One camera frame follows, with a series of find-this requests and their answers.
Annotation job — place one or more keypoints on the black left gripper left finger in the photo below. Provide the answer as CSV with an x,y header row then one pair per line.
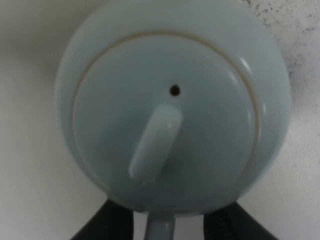
x,y
111,222

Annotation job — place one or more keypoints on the light blue porcelain teapot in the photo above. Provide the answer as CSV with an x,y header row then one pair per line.
x,y
173,107

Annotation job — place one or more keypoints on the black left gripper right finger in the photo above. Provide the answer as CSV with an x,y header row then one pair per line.
x,y
233,223

